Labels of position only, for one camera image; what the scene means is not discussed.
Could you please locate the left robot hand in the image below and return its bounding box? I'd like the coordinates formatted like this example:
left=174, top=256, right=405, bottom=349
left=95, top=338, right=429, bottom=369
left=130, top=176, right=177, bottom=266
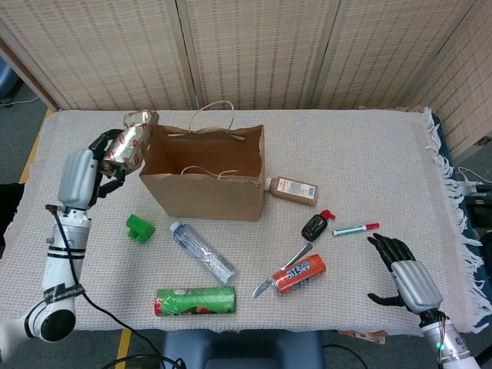
left=56, top=129, right=128, bottom=211

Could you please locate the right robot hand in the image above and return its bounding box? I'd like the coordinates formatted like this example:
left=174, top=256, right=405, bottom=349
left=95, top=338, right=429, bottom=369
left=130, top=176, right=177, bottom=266
left=367, top=233, right=444, bottom=314

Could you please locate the gold tea packet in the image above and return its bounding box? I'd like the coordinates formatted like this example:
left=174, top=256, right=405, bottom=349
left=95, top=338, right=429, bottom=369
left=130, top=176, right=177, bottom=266
left=98, top=110, right=160, bottom=178

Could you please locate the green plastic block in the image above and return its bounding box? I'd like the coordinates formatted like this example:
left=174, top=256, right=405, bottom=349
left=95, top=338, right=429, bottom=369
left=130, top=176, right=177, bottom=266
left=125, top=214, right=157, bottom=244

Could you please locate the brown paper bag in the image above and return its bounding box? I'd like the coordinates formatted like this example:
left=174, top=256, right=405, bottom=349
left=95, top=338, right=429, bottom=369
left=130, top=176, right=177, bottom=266
left=138, top=100, right=267, bottom=223

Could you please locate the transparent water bottle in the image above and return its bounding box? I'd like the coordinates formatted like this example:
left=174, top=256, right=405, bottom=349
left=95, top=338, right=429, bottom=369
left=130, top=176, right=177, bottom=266
left=169, top=221, right=238, bottom=285

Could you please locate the green chip can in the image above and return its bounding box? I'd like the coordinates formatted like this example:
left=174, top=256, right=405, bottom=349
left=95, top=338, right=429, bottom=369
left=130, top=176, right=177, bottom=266
left=153, top=286, right=236, bottom=317

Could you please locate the orange patterned snack wrapper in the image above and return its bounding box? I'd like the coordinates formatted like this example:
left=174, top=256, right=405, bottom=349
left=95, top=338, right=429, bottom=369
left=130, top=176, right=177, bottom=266
left=337, top=329, right=386, bottom=345

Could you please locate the black bottle with red cap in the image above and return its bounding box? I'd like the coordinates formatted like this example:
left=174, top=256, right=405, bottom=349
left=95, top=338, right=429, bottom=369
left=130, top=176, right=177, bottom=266
left=301, top=209, right=337, bottom=243

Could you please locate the orange soda can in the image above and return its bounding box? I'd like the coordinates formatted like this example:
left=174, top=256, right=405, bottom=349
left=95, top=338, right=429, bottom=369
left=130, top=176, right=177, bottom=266
left=270, top=253, right=327, bottom=297

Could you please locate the brown juice bottle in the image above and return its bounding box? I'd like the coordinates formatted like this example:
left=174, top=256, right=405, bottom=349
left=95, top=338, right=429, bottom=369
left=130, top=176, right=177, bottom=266
left=264, top=175, right=319, bottom=208

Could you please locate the teal marker with red cap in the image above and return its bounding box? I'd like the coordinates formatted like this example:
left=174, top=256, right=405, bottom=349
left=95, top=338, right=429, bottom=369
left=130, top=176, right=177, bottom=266
left=331, top=221, right=381, bottom=238

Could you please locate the black equipment box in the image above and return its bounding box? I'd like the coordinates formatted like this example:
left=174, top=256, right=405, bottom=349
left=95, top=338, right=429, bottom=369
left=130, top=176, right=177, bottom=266
left=463, top=194, right=492, bottom=239

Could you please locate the white power strip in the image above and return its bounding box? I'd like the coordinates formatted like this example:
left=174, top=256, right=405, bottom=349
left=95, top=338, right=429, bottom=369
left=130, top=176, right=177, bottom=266
left=457, top=167, right=492, bottom=197

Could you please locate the blue office chair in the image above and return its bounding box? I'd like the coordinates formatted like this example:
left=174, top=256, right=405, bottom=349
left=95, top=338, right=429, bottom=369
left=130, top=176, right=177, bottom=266
left=0, top=57, right=20, bottom=99

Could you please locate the beige woven tablecloth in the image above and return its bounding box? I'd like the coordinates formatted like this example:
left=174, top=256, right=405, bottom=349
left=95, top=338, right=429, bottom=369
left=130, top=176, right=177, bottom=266
left=0, top=106, right=492, bottom=334

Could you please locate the blue padded chair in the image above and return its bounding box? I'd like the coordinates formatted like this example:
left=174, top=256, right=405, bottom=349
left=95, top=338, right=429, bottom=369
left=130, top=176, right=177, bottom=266
left=159, top=329, right=324, bottom=369

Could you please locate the beige woven folding screen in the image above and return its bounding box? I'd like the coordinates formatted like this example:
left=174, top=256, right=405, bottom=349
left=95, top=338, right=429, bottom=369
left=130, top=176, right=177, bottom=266
left=0, top=0, right=492, bottom=155

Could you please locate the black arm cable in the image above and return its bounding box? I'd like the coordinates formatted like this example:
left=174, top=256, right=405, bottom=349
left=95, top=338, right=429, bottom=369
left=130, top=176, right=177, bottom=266
left=45, top=204, right=193, bottom=369

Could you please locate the metal knife with wooden handle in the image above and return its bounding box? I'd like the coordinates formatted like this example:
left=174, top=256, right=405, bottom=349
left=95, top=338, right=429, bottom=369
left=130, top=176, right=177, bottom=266
left=251, top=242, right=314, bottom=300

